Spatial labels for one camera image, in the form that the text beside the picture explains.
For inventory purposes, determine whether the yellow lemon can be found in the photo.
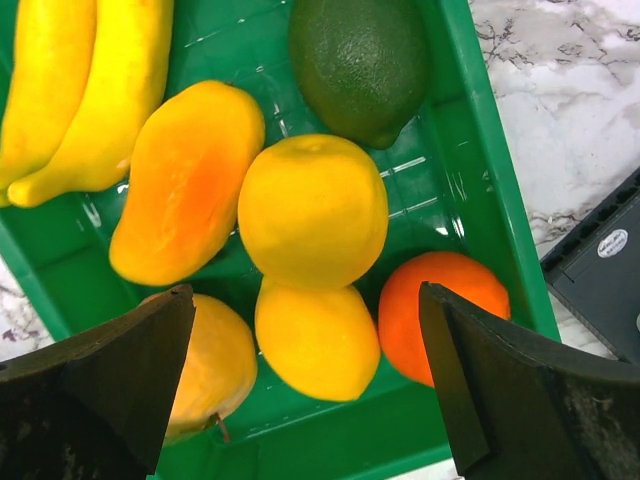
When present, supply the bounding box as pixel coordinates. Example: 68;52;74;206
255;277;381;402
238;134;389;289

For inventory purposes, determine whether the yellow peach with leaf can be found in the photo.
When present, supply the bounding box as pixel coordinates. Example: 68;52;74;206
164;294;258;445

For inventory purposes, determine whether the yellow banana bunch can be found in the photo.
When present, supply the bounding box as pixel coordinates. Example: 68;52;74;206
1;1;174;208

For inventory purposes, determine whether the orange fruit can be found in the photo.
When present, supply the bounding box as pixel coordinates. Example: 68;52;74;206
378;251;511;387

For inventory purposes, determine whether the black digital scale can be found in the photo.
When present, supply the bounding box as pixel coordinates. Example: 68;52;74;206
541;171;639;365

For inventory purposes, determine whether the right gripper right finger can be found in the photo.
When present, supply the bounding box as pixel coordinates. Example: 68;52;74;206
419;282;639;479

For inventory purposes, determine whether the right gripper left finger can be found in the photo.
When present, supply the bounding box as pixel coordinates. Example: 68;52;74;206
1;285;195;479

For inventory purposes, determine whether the dark green avocado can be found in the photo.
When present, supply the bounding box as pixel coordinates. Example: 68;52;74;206
288;1;429;150

